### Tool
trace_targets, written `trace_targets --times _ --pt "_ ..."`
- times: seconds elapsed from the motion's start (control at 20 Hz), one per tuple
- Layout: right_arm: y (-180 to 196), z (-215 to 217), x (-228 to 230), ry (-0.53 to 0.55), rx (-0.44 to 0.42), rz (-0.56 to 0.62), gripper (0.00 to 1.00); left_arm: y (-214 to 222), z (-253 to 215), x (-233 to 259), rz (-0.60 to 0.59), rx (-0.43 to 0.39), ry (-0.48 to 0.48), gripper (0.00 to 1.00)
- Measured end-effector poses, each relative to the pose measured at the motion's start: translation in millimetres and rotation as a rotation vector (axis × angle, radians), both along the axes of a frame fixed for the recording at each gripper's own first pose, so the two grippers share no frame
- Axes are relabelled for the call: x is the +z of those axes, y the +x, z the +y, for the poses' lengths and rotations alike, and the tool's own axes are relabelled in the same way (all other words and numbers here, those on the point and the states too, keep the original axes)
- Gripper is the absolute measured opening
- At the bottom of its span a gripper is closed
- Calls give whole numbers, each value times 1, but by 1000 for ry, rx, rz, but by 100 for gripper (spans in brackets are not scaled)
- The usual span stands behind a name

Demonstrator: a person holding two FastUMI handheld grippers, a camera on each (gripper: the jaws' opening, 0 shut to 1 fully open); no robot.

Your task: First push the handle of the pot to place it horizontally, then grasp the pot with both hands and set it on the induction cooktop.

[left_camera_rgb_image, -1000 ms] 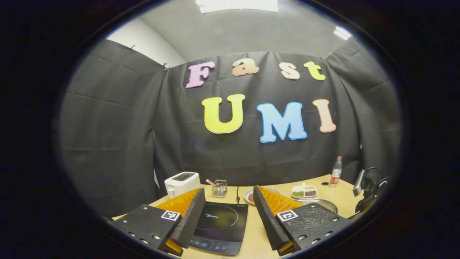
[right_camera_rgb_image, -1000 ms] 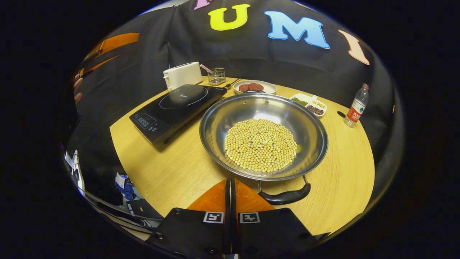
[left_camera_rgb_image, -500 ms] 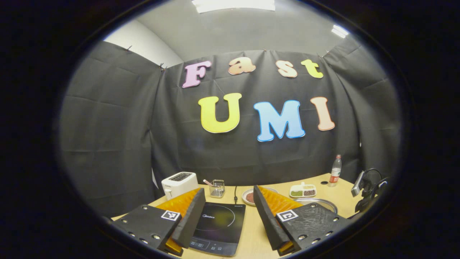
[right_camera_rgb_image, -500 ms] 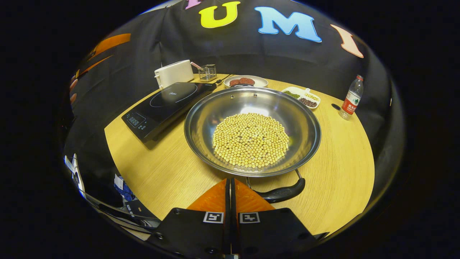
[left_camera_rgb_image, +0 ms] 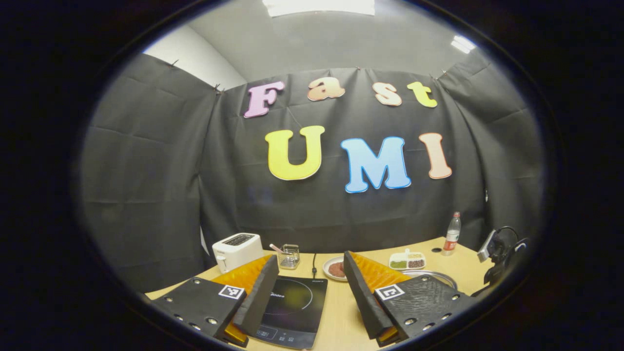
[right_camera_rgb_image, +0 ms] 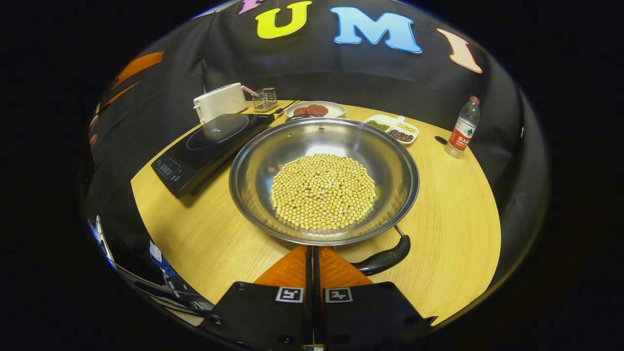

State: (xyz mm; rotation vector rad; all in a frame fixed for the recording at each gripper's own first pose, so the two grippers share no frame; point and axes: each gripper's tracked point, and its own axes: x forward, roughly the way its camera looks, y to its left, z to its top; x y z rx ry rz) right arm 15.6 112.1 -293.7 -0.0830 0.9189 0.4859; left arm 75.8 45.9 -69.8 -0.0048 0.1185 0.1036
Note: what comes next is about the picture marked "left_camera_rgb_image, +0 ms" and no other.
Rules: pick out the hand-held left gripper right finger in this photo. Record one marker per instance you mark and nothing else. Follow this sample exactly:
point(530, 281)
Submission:
point(363, 302)

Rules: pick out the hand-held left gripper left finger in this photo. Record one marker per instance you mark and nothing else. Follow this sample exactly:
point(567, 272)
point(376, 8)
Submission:
point(258, 302)

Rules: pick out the black induction cooktop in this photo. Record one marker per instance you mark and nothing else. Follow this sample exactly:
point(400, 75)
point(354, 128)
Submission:
point(292, 312)

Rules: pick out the stainless steel pot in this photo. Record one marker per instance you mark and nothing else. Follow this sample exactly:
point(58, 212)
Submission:
point(438, 276)

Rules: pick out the red raw meat piece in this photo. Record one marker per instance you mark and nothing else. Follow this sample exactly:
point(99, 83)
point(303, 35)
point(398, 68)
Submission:
point(336, 269)

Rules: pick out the white round plate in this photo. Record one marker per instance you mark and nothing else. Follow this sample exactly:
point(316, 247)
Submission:
point(327, 273)

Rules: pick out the heap of green beans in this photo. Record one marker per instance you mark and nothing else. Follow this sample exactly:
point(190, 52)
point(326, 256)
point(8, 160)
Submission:
point(398, 264)

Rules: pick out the clear plastic water bottle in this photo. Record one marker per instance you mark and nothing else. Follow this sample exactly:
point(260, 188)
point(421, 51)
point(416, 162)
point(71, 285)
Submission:
point(451, 236)

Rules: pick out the white toaster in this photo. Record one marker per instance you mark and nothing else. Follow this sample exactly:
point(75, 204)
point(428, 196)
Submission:
point(236, 251)

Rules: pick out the pink stick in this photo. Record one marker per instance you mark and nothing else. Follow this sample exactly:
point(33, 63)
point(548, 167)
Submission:
point(275, 247)

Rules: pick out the white divided dish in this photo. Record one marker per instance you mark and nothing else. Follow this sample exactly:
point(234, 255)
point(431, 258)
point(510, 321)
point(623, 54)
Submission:
point(397, 255)

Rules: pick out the heap of red beans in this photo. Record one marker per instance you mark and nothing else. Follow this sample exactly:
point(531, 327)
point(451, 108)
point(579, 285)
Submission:
point(416, 263)

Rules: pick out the black backdrop cloth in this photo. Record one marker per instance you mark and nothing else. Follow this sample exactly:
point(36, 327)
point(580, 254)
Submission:
point(312, 214)

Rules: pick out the small ceiling light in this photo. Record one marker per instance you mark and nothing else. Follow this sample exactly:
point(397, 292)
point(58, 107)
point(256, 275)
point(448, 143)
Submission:
point(463, 44)

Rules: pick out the long ceiling light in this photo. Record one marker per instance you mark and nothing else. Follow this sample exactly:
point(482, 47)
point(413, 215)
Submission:
point(319, 6)

